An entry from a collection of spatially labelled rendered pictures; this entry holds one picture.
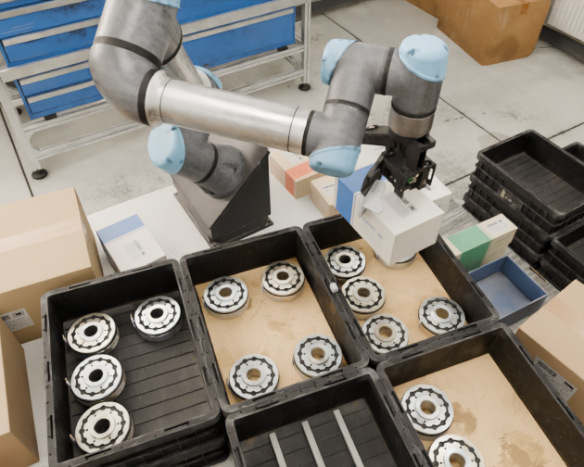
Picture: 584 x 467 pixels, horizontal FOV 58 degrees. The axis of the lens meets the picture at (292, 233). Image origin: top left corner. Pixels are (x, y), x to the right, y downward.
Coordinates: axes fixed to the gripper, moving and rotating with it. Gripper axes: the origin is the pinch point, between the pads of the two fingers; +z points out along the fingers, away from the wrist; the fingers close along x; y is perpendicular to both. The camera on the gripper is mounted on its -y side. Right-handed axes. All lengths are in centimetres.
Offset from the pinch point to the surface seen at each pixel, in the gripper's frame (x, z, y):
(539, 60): 259, 112, -141
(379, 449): -22.1, 27.6, 33.0
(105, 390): -63, 25, -4
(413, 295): 6.9, 27.6, 8.0
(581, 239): 105, 73, -1
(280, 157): 8, 34, -58
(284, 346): -26.6, 27.7, 4.2
